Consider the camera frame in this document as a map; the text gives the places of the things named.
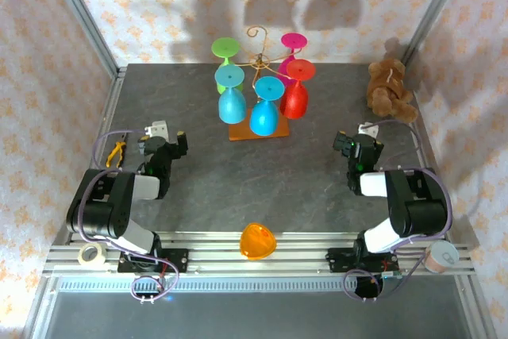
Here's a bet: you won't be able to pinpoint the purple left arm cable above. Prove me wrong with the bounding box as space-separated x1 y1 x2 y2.
77 129 180 304

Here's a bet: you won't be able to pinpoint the beige tape roll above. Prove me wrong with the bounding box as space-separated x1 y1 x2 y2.
78 242 109 267

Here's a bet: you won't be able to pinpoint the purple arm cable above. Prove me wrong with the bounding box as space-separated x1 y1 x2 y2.
343 118 454 303
77 129 180 304

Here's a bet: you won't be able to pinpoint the magenta plastic wine glass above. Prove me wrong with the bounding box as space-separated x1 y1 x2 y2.
275 33 309 87

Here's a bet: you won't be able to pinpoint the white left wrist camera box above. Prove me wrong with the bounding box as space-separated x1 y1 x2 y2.
144 119 171 138

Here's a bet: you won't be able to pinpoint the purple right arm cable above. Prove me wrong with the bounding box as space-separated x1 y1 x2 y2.
343 118 454 303

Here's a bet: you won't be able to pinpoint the aluminium frame post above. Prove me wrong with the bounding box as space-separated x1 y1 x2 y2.
400 0 473 64
42 0 120 78

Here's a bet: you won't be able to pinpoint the grey slotted cable duct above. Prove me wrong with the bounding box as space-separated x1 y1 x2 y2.
58 277 457 293

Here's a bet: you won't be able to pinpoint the green plastic wine glass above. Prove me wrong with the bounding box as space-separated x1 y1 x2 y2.
211 37 244 95

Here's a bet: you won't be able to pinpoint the red plastic wine glass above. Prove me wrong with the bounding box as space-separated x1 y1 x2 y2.
279 59 317 120

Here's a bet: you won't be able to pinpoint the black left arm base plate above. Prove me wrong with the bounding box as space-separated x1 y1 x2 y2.
117 248 190 273

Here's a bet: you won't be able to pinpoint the light teal plastic wine glass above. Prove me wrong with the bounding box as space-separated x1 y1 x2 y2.
214 65 248 125

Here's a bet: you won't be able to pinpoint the aluminium front rail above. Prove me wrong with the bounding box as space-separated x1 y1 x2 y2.
42 231 477 277

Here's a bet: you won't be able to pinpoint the blue plastic wine glass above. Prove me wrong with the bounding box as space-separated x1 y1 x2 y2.
248 75 285 137

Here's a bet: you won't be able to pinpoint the gold wire wine glass rack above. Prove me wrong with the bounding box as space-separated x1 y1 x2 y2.
228 25 306 142

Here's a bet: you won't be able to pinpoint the aluminium side rail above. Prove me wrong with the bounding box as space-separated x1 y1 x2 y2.
408 88 479 248
51 64 129 245

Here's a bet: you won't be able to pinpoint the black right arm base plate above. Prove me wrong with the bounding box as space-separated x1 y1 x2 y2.
325 247 402 273

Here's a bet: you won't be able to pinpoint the brown teddy bear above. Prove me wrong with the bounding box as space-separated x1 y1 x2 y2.
365 58 420 125

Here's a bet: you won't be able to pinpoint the yellow handled pliers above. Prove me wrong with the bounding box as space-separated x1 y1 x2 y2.
105 130 129 169

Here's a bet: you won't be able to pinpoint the orange plastic bowl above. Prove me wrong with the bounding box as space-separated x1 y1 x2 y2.
240 222 278 262

